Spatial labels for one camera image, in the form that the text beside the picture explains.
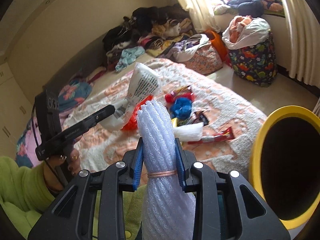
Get white cabinet with handles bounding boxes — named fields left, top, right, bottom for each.
left=0, top=63, right=32, bottom=159

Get left hand painted nails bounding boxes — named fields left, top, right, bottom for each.
left=43, top=148, right=81, bottom=193

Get white plastic bag of clothes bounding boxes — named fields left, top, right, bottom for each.
left=222, top=16, right=271, bottom=50

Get green sleeve left forearm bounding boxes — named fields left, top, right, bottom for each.
left=0, top=157, right=55, bottom=239

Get white foam sheet piece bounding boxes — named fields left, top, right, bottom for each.
left=173, top=122, right=203, bottom=142

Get pink floral fabric bag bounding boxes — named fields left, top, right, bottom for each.
left=183, top=45, right=223, bottom=75

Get cream curtain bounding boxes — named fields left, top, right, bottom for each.
left=178, top=0, right=221, bottom=33
left=282, top=0, right=319, bottom=87

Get dark snack packet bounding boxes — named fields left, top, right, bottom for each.
left=185, top=111, right=209, bottom=126

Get blue plastic bag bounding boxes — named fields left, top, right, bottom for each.
left=170, top=98, right=192, bottom=120

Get red cylinder wrapper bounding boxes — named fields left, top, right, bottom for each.
left=164, top=92, right=195, bottom=103

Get yellow rim trash bin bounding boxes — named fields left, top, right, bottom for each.
left=249, top=105, right=319, bottom=230

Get white printed plastic bag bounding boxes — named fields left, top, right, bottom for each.
left=99, top=63, right=161, bottom=131

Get left cream curtain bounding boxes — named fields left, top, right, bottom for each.
left=178, top=0, right=221, bottom=33

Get red long snack wrapper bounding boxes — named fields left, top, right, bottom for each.
left=188, top=127, right=235, bottom=145

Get white foam net sleeve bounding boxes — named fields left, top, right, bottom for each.
left=137, top=100, right=196, bottom=239

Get orange bag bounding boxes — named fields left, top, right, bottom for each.
left=204, top=30, right=227, bottom=62

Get peach white bed blanket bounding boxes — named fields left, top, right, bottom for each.
left=75, top=59, right=266, bottom=177

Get pile of clothes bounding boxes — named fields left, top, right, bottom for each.
left=103, top=4, right=196, bottom=72

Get clothes on window sill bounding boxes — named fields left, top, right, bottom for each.
left=214, top=0, right=285, bottom=17

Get dinosaur print laundry basket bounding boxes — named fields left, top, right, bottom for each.
left=228, top=31, right=278, bottom=87

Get floral pillow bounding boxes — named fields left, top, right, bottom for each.
left=58, top=80, right=92, bottom=112

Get red mesh net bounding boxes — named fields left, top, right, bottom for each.
left=121, top=95, right=153, bottom=131

